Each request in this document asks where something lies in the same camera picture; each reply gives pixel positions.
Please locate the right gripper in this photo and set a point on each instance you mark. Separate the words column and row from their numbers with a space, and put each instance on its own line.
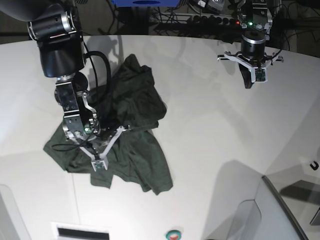
column 80, row 120

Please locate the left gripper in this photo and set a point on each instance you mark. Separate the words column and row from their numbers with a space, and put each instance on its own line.
column 253, row 48

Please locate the dark green t-shirt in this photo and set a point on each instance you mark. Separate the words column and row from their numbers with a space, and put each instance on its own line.
column 136, row 156

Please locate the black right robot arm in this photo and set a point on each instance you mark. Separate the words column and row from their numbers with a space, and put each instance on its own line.
column 56, row 28

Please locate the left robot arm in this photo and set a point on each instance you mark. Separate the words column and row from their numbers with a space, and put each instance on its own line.
column 256, row 21

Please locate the black power strip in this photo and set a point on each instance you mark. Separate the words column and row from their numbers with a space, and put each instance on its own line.
column 211, row 19

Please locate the small black hook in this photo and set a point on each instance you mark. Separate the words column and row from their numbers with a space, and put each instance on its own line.
column 314, row 165

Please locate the blue box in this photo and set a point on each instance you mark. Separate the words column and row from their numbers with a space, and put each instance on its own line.
column 146, row 3

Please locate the red green emergency button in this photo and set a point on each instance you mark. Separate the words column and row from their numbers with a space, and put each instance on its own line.
column 173, row 235

